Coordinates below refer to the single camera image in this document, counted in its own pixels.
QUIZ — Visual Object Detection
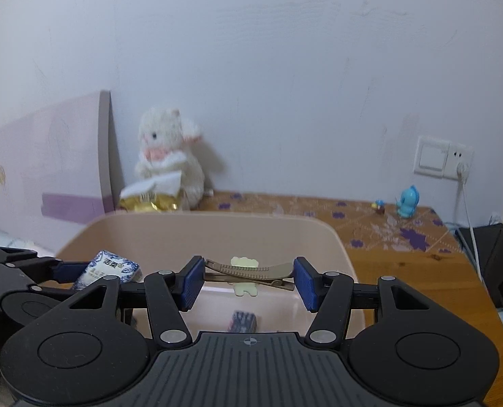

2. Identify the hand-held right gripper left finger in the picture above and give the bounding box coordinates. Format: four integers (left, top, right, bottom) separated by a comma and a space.
56, 255, 205, 347

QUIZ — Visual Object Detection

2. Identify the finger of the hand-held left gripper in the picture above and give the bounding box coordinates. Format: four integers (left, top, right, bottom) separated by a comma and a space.
28, 283, 92, 296
0, 245, 88, 285

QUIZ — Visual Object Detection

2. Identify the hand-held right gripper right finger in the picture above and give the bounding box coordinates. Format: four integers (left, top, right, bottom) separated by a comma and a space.
293, 255, 441, 347

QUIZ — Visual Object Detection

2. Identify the beige hair clip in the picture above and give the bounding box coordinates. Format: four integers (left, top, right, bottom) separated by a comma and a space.
203, 256, 295, 296

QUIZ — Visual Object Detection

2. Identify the blue white tissue pack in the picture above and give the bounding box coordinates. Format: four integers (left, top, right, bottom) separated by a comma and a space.
72, 249, 141, 291

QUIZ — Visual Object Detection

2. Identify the beige plastic storage bin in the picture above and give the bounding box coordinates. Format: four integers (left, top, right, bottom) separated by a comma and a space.
56, 211, 368, 335

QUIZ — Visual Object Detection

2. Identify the small dark cartoon box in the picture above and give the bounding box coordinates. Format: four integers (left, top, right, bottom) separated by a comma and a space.
226, 310, 258, 333

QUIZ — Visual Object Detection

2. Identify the purple flower table mat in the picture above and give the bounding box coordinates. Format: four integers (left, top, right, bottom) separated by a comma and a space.
201, 191, 462, 259

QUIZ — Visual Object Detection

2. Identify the gold white snack bag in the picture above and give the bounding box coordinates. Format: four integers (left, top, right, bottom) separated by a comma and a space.
119, 170, 184, 213

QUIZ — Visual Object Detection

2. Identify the pink purple bed headboard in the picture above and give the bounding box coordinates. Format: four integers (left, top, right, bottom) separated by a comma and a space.
0, 90, 123, 238

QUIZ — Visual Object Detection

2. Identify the blue toy figurine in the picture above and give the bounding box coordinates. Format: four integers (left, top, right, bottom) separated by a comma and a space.
395, 185, 421, 220

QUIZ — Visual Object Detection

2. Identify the white plush lamb toy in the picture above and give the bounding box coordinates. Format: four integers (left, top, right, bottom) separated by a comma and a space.
133, 107, 215, 212

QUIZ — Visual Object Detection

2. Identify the white wall switch socket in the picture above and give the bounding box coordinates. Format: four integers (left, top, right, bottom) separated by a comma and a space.
413, 135, 475, 181

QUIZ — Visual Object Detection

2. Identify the white plug with cable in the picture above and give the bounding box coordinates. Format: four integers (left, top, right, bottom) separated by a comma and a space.
454, 161, 485, 283

